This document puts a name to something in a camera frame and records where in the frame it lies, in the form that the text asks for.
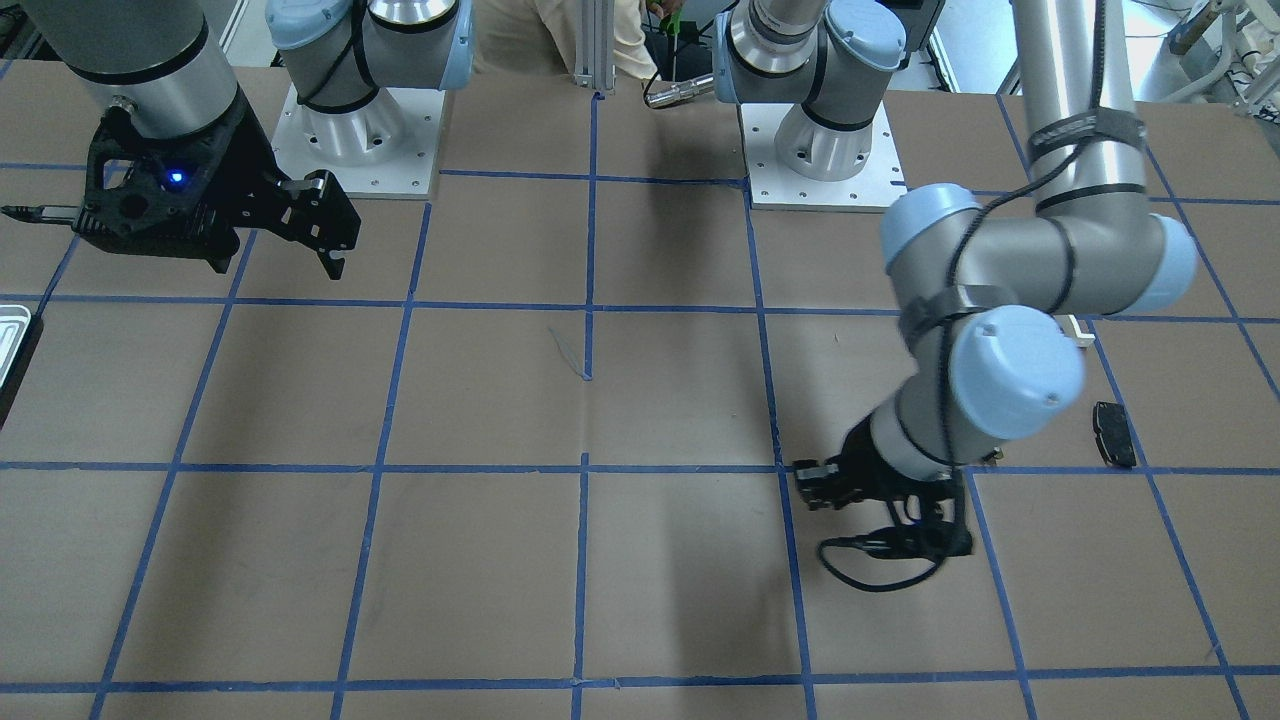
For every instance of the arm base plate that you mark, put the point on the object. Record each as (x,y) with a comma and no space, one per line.
(864,176)
(400,150)

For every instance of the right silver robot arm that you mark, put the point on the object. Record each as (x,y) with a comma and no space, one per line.
(161,54)

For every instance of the aluminium frame post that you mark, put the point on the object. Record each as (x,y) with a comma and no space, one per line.
(593,65)

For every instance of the white curved plastic part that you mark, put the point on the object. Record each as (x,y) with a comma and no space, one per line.
(1077,331)

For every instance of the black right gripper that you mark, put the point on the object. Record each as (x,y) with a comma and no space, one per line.
(240,165)

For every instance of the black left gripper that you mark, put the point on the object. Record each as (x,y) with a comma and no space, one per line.
(858,462)

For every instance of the person in beige shirt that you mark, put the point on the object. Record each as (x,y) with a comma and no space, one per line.
(539,38)

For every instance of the silver metal tray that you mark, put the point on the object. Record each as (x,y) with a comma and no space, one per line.
(18,326)

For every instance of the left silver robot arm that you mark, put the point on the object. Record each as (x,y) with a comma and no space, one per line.
(980,294)

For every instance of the black brake pad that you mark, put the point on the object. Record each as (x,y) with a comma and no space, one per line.
(1113,435)

